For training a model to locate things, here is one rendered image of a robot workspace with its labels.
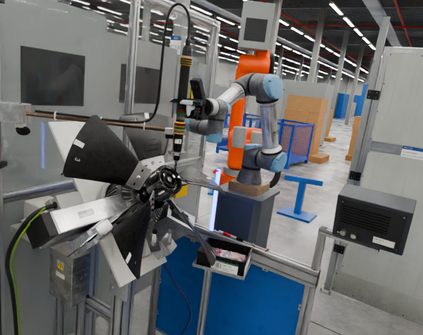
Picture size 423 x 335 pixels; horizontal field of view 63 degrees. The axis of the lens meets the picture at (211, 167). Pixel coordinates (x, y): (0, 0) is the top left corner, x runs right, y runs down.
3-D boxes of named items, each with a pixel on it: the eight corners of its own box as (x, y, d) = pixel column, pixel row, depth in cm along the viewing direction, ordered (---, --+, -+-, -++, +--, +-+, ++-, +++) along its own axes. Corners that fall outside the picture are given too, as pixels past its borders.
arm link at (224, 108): (230, 119, 159) (233, 100, 157) (217, 119, 150) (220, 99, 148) (215, 116, 163) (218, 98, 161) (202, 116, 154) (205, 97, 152)
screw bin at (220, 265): (194, 265, 151) (196, 250, 149) (206, 250, 167) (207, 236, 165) (243, 278, 145) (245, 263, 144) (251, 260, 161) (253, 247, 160)
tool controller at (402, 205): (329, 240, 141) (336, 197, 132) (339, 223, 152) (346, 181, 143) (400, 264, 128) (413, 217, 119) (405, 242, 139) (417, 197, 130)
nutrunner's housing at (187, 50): (171, 160, 136) (182, 36, 125) (171, 158, 140) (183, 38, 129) (181, 161, 136) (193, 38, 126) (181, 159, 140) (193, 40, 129)
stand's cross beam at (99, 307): (85, 306, 157) (85, 298, 156) (92, 302, 161) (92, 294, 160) (114, 325, 148) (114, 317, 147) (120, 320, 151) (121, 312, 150)
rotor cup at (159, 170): (143, 214, 128) (165, 200, 121) (127, 179, 130) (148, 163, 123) (168, 205, 140) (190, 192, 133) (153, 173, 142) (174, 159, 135)
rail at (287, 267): (156, 225, 195) (157, 212, 193) (161, 223, 198) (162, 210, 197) (314, 289, 150) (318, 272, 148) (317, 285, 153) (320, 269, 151)
